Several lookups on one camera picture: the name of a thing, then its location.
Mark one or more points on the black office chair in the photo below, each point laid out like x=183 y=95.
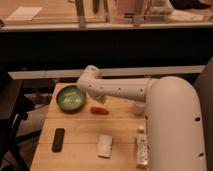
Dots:
x=14 y=107

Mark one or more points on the white plastic bottle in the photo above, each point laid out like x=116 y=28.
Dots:
x=142 y=149

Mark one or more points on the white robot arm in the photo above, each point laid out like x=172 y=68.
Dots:
x=174 y=119

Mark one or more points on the green ceramic bowl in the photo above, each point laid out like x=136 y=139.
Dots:
x=70 y=98

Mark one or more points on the black remote control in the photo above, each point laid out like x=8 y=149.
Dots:
x=58 y=140

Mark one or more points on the white paper sheet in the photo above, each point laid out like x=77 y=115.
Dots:
x=24 y=14

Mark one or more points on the white sponge block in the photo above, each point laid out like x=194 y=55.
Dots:
x=104 y=146

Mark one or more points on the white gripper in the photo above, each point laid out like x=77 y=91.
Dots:
x=98 y=97

